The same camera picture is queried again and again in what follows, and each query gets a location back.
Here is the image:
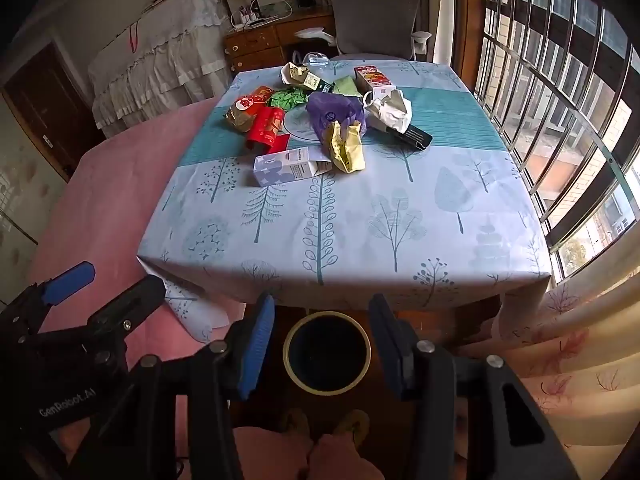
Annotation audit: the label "white purple carton box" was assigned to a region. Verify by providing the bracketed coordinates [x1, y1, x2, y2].
[253, 147, 334, 188]

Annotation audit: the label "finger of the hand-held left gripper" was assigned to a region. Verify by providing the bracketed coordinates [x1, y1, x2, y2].
[86, 274, 167, 343]
[0, 261, 97, 343]

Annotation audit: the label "pink bed sheet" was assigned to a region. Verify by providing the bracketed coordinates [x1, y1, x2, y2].
[27, 97, 251, 361]

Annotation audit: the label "wooden desk with drawers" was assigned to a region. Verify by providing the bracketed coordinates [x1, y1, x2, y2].
[223, 7, 337, 74]

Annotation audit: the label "black box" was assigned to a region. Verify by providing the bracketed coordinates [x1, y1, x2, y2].
[382, 122, 434, 152]

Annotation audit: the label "green crumpled wrapper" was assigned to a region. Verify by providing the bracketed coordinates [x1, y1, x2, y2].
[267, 87, 307, 111]

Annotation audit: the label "gold red snack bag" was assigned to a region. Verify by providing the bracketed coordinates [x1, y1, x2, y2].
[222, 95, 264, 134]

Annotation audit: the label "white lace furniture cover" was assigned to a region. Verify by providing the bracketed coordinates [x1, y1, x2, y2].
[87, 0, 234, 139]

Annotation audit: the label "leaf print curtain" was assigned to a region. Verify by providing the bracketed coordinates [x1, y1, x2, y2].
[452, 260, 640, 480]

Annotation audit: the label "tree print tablecloth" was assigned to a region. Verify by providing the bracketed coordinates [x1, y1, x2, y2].
[136, 59, 553, 345]

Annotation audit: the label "orange red packet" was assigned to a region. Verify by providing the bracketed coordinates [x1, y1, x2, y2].
[245, 86, 276, 108]

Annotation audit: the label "person's yellow slipper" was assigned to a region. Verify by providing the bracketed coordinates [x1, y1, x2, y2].
[280, 407, 312, 444]
[334, 409, 371, 446]

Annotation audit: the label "cream carton with green print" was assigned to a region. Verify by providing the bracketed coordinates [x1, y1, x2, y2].
[280, 61, 321, 91]

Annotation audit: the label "person's pink pants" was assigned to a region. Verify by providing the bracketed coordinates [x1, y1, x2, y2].
[232, 427, 387, 480]

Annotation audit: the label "grey office chair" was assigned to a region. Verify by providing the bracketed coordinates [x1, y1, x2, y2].
[294, 0, 434, 62]

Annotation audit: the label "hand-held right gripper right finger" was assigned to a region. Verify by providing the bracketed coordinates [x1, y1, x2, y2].
[368, 294, 582, 480]

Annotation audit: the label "person's left yellow slipper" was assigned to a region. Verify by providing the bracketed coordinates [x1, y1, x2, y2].
[280, 407, 312, 444]

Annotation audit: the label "purple plastic bag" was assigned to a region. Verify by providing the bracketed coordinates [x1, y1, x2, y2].
[306, 91, 369, 142]

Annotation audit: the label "blue bin with cream rim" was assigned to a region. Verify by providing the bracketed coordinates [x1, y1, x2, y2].
[282, 311, 373, 395]

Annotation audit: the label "white paper bag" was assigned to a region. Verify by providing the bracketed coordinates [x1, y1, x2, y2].
[362, 89, 414, 135]

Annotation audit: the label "light green packet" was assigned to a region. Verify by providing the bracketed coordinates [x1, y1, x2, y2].
[331, 75, 360, 97]

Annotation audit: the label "white power strip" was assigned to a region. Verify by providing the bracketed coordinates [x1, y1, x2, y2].
[231, 12, 273, 31]

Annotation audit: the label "gold foil bag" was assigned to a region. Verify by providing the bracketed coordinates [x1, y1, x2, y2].
[320, 119, 367, 174]

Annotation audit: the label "metal window grille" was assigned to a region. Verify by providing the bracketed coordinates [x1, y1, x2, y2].
[472, 0, 640, 281]

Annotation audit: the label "red white box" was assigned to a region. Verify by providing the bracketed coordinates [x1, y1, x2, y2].
[354, 65, 395, 101]

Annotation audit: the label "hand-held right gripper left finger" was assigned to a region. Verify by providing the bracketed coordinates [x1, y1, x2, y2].
[75, 292, 277, 480]

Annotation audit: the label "person's right yellow slipper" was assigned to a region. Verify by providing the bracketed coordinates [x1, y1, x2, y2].
[334, 409, 371, 446]

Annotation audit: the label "brown wooden door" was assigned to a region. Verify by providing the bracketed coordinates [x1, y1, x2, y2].
[0, 42, 94, 184]

